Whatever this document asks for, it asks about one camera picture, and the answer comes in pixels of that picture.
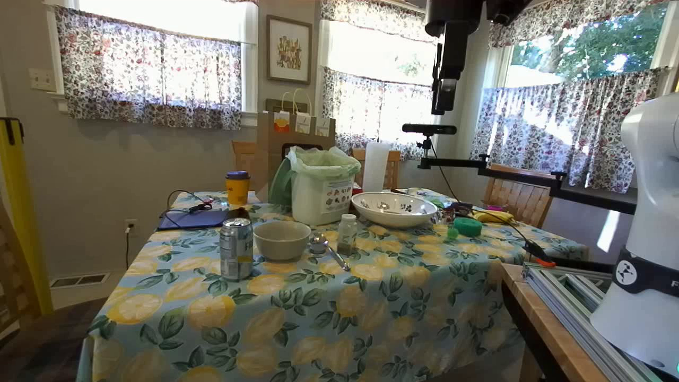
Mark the metal spoon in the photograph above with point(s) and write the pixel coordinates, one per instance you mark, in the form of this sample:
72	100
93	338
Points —
319	244

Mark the floral curtain right window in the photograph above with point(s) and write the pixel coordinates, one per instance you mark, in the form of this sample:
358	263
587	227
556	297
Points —
572	127

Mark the lemon print tablecloth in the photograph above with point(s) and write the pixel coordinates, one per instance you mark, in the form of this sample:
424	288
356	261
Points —
408	306

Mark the floral curtain left window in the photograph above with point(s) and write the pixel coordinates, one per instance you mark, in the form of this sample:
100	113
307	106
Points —
120	70

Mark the white wide serving bowl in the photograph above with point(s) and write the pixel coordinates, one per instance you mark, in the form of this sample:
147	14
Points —
394	208

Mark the grey ceramic bowl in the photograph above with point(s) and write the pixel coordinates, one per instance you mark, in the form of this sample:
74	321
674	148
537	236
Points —
282	240

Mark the framed floral picture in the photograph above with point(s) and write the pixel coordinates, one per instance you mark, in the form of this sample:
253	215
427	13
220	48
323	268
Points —
289	45

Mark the yellow cloth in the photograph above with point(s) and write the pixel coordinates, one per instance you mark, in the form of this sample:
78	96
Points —
496	216

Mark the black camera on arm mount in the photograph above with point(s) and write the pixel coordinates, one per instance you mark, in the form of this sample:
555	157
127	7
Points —
556	180

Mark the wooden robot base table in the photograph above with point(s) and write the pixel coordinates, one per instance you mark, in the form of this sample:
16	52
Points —
553	353

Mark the silver soda can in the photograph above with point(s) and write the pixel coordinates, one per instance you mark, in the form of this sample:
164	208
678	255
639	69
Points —
237	248

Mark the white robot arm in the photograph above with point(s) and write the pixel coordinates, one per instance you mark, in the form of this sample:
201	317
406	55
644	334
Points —
641	311

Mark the dark blue notebook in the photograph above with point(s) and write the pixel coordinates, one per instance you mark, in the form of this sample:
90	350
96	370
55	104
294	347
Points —
191	218

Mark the yellow board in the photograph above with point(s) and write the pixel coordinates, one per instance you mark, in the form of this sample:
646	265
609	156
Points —
23	208

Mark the yellow jar with dark lid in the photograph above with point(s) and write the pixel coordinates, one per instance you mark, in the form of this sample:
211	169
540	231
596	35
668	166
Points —
237	185

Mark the wooden chair right side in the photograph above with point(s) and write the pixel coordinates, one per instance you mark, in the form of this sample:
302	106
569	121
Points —
525	193

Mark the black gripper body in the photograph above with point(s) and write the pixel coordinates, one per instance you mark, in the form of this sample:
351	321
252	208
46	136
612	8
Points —
452	21

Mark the green scrub sponge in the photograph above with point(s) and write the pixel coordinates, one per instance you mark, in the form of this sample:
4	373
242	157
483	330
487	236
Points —
465	226

